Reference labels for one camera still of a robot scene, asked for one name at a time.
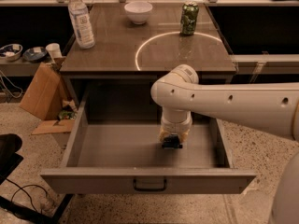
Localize open grey top drawer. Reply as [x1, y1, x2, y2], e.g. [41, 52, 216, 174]
[41, 90, 256, 194]

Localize snack packets in box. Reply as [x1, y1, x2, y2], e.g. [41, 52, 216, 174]
[58, 100, 78, 120]

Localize white paper cup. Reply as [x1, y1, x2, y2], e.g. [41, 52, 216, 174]
[46, 43, 62, 60]

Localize grey cabinet with top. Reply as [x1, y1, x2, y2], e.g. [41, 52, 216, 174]
[62, 3, 237, 110]

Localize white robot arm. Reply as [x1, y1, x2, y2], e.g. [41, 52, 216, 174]
[150, 64, 299, 224]

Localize black floor cable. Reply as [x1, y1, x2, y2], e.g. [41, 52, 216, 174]
[3, 178, 57, 217]

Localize black drawer handle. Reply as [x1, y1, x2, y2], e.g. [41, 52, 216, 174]
[133, 179, 167, 192]

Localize green soda can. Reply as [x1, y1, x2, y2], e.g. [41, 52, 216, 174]
[180, 1, 199, 35]

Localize dark blue rxbar wrapper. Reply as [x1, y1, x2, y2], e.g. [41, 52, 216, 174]
[162, 134, 182, 149]

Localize white ceramic bowl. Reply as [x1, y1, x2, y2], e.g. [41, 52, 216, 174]
[124, 1, 153, 24]

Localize clear plastic water bottle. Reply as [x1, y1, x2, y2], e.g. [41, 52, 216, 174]
[68, 0, 95, 49]

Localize grey wall cable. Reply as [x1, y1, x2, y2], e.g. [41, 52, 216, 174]
[0, 70, 24, 100]

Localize dark blue bowl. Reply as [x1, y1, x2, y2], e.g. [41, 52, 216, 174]
[22, 47, 48, 63]

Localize blue white bowl left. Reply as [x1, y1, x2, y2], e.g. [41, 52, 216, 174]
[0, 44, 22, 62]

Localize brown cardboard box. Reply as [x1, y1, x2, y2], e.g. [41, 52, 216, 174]
[20, 63, 77, 134]

